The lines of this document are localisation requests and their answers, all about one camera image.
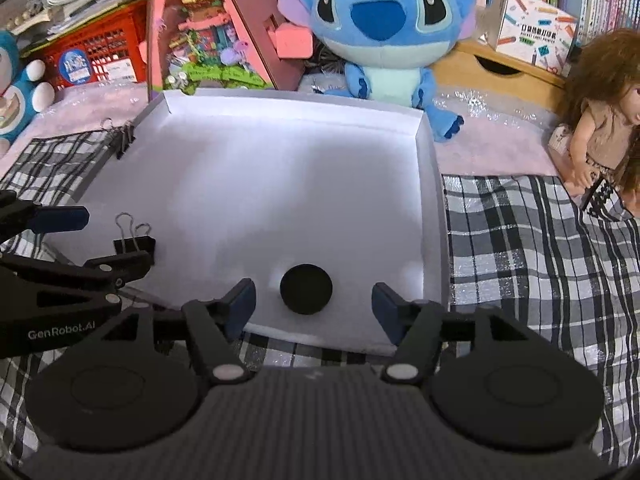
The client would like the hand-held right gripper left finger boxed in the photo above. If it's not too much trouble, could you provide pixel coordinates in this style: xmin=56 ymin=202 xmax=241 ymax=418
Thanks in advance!
xmin=107 ymin=278 xmax=258 ymax=386

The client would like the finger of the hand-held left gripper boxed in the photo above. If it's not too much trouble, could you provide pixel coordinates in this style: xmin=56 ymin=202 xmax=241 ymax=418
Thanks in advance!
xmin=0 ymin=250 xmax=153 ymax=311
xmin=0 ymin=190 xmax=91 ymax=243

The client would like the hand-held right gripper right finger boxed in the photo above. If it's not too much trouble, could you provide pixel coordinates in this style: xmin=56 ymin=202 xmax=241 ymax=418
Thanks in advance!
xmin=371 ymin=282 xmax=531 ymax=386

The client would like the black binder clip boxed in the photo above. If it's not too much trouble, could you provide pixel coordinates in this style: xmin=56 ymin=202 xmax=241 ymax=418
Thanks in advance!
xmin=114 ymin=212 xmax=157 ymax=261
xmin=100 ymin=119 xmax=136 ymax=160

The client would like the black round jar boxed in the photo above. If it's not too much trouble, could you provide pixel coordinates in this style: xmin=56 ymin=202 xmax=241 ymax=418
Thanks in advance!
xmin=280 ymin=263 xmax=333 ymax=316

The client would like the white cardboard box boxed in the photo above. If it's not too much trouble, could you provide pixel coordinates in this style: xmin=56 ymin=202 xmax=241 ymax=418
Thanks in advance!
xmin=45 ymin=87 xmax=451 ymax=356

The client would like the blue robot cat plush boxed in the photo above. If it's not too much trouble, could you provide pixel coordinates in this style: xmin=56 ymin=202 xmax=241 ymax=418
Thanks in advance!
xmin=0 ymin=30 xmax=56 ymax=156

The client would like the black white plaid blanket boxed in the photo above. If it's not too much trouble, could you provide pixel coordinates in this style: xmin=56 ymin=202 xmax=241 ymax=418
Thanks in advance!
xmin=0 ymin=130 xmax=640 ymax=466

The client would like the red plastic basket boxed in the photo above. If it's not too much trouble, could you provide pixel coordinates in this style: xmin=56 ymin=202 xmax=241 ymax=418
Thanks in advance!
xmin=30 ymin=0 xmax=148 ymax=91

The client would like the pink triangular miniature house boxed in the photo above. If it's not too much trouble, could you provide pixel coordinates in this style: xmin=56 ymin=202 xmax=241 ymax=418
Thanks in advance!
xmin=146 ymin=0 xmax=313 ymax=96

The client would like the wooden drawer box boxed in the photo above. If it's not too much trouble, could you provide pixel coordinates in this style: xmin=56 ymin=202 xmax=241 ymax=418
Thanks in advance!
xmin=432 ymin=40 xmax=568 ymax=111

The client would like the blue alien plush toy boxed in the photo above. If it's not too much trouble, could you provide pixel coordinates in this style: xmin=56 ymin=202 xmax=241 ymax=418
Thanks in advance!
xmin=272 ymin=0 xmax=481 ymax=143

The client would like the brown-haired baby doll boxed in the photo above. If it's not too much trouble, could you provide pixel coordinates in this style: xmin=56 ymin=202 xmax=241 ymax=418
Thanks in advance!
xmin=547 ymin=27 xmax=640 ymax=218

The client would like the white pocket printer box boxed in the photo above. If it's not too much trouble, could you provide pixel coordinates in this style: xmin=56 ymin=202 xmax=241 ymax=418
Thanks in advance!
xmin=480 ymin=0 xmax=581 ymax=78

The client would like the shelf of colourful books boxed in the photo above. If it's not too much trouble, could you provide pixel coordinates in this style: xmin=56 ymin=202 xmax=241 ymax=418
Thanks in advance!
xmin=260 ymin=0 xmax=640 ymax=48

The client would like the black wire ornament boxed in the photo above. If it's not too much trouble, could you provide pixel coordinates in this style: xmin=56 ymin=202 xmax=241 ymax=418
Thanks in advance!
xmin=305 ymin=42 xmax=351 ymax=93

